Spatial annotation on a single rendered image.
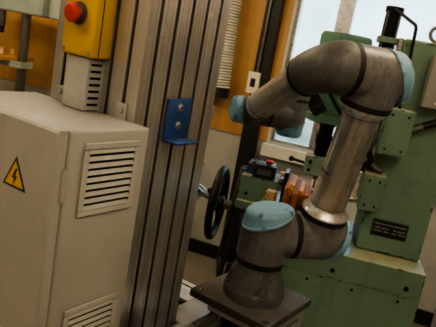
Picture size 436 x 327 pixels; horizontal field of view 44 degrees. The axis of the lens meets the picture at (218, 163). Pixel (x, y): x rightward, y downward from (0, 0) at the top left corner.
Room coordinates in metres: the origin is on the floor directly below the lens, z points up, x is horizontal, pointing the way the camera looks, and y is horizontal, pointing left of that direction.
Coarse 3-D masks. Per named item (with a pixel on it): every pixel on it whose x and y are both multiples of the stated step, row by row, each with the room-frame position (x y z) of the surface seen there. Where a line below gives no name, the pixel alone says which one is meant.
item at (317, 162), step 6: (306, 156) 1.90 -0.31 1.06; (312, 156) 1.90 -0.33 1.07; (318, 156) 1.91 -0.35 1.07; (306, 162) 1.90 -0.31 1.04; (312, 162) 1.89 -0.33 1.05; (318, 162) 1.89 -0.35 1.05; (306, 168) 1.90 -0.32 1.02; (312, 168) 1.89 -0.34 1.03; (318, 168) 1.89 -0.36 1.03; (306, 174) 1.90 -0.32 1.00; (312, 174) 1.89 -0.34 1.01; (318, 174) 1.89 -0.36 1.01
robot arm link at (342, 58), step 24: (312, 48) 1.17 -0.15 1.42; (336, 48) 1.13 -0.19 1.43; (288, 72) 1.19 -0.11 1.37; (312, 72) 1.13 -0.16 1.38; (336, 72) 1.11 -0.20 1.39; (240, 96) 1.47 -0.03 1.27; (264, 96) 1.32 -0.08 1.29; (288, 96) 1.24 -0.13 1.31; (240, 120) 1.45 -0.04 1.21; (264, 120) 1.47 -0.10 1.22
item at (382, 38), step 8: (392, 8) 1.88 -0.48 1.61; (400, 8) 1.87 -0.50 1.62; (392, 16) 1.88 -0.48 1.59; (400, 16) 1.88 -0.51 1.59; (384, 24) 1.89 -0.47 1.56; (392, 24) 1.87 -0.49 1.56; (384, 32) 1.88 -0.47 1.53; (392, 32) 1.87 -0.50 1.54; (376, 40) 1.91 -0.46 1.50; (384, 40) 1.86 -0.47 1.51; (392, 40) 1.86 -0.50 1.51; (392, 48) 1.88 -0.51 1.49
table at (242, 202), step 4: (280, 188) 2.03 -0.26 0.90; (280, 192) 1.97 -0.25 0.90; (264, 196) 1.87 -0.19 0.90; (236, 200) 1.87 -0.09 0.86; (240, 200) 1.87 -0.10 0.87; (244, 200) 1.87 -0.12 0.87; (248, 200) 1.88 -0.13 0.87; (276, 200) 1.84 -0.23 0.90; (280, 200) 1.85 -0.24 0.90; (236, 204) 1.87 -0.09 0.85; (240, 204) 1.87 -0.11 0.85; (244, 204) 1.86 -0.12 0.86; (248, 204) 1.86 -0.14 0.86; (244, 208) 1.86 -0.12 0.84; (296, 208) 1.78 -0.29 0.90
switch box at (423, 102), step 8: (432, 56) 1.75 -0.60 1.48; (432, 64) 1.71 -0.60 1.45; (432, 72) 1.71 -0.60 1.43; (432, 80) 1.71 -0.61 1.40; (424, 88) 1.74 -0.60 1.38; (432, 88) 1.70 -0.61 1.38; (424, 96) 1.71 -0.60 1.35; (432, 96) 1.70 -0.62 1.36; (424, 104) 1.71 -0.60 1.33; (432, 104) 1.70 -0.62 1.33
